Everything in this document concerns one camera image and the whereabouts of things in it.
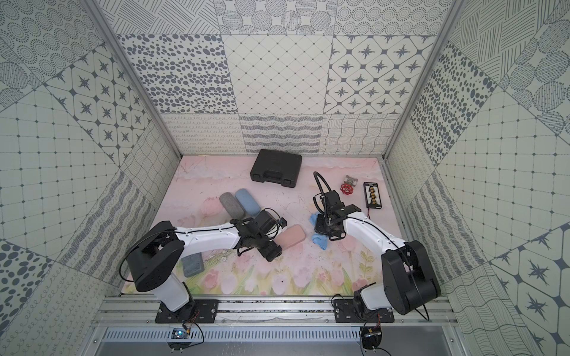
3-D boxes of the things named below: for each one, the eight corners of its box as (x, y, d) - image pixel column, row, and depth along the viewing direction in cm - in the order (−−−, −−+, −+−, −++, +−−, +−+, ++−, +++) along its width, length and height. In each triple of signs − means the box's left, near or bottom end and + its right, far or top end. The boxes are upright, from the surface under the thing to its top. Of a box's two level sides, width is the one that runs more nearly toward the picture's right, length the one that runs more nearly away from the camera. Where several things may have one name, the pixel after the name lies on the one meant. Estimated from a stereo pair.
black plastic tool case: (250, 181, 112) (248, 174, 108) (262, 155, 124) (261, 148, 120) (296, 189, 109) (296, 182, 105) (303, 162, 121) (304, 155, 117)
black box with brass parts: (366, 208, 103) (367, 205, 101) (363, 184, 112) (364, 181, 111) (381, 209, 103) (382, 206, 101) (376, 185, 112) (378, 182, 110)
